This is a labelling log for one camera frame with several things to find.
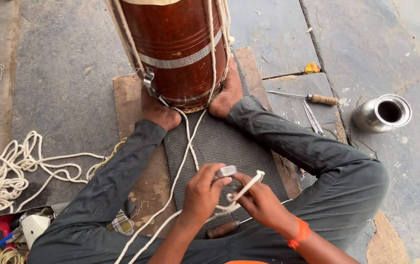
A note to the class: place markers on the checked cloth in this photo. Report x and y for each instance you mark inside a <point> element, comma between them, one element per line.
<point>122,223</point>

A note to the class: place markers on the brown wooden drum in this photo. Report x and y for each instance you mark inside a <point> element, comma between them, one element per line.
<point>175,44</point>

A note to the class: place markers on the person's foot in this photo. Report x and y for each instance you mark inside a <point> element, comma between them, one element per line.
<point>228,93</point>
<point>158,112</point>

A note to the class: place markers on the person's right foot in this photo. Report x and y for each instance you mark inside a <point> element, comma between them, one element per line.
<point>228,93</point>

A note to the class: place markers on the orange wrist thread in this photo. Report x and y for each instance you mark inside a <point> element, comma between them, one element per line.
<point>300,234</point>

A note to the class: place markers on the person's right hand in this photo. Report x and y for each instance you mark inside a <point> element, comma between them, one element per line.
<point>265,209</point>

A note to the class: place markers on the metal scissors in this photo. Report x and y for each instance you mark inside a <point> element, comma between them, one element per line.
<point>312,118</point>

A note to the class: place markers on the person's left foot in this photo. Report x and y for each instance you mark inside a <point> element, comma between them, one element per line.
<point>158,112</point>

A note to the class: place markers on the person's right leg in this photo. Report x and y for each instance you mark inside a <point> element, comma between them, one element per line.
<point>323,176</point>

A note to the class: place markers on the person's left leg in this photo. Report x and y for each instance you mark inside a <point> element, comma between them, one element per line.
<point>103,201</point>

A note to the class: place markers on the open box of tools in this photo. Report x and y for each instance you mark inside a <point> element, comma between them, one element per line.
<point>30,229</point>

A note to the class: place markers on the person's left hand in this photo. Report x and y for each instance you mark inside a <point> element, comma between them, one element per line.
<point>199,196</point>

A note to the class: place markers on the worn wooden board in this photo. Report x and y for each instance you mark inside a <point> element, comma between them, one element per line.
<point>136,106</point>

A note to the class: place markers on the orange shirt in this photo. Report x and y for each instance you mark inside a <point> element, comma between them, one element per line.
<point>246,262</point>

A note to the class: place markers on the steel water pot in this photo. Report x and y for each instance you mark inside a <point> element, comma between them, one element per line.
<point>373,115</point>

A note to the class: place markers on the yellow paper scrap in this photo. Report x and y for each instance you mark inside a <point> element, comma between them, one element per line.
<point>312,68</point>

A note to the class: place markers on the black ribbed rubber mat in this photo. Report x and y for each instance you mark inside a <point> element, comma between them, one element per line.
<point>228,143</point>

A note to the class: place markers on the person's leg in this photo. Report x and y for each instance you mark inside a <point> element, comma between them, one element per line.
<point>103,201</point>
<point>323,176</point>

